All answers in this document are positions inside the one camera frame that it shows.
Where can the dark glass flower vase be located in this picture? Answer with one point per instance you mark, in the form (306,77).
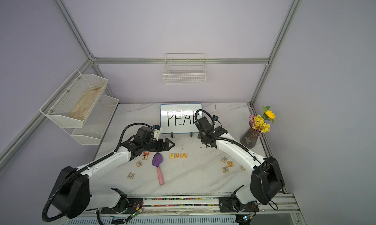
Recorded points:
(250,137)

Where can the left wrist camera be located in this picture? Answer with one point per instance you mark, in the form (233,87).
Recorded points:
(157,130)

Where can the white mesh wall shelf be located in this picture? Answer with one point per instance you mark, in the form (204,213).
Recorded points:
(92,129)

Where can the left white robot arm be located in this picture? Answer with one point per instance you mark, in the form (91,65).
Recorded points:
(72,195)

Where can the blue framed whiteboard PEAR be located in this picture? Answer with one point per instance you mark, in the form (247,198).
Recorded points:
(179,118)

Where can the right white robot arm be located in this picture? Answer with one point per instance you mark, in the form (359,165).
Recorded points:
(266,177)

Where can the yellow artificial flower bouquet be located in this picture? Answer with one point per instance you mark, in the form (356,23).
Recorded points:
(261,123)

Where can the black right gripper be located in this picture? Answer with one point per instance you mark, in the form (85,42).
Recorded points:
(198,136)

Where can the beige cloth in shelf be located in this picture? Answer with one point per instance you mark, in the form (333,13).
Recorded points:
(81,109)

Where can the wooden block blue C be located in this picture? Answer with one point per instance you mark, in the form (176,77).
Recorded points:
(130,175)

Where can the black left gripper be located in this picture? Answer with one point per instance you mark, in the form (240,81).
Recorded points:
(161,147)

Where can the white wire wall basket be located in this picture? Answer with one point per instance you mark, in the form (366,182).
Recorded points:
(181,68)

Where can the wooden block blue R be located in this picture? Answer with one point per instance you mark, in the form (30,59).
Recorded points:
(224,159)

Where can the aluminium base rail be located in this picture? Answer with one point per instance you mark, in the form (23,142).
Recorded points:
(210,204)

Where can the purple trowel pink handle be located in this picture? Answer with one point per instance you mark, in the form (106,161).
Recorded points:
(156,162)

